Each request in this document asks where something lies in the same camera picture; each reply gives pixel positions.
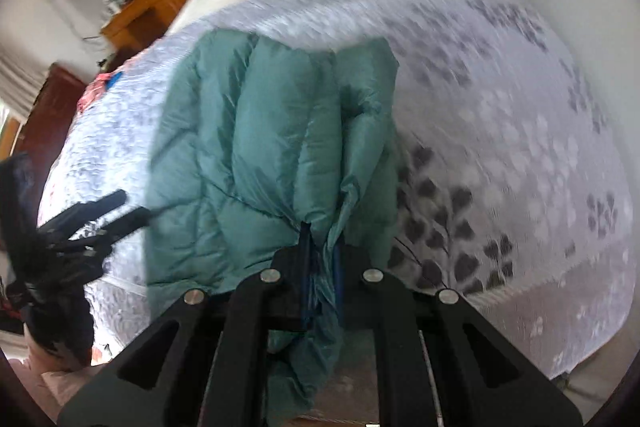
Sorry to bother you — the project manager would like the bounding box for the teal quilted puffer jacket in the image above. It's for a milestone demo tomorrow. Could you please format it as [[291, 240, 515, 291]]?
[[144, 28, 398, 426]]

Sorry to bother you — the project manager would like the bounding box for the left hand in black glove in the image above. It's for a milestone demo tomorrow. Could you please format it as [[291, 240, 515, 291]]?
[[21, 287, 94, 367]]

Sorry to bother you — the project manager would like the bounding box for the wooden framed window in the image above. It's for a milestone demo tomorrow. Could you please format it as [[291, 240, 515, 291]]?
[[0, 112, 22, 160]]

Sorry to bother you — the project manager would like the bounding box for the brown wooden headboard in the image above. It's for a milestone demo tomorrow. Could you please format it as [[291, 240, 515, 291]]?
[[13, 63, 86, 218]]

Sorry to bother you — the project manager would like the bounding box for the striped window curtain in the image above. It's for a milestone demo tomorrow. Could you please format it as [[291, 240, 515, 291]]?
[[0, 48, 48, 124]]

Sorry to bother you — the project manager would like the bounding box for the red patterned cloth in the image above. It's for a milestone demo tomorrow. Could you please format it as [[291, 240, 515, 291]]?
[[76, 70, 122, 115]]

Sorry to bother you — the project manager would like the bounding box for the grey floral quilted bedspread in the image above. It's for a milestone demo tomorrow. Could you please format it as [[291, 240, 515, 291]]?
[[39, 0, 636, 377]]

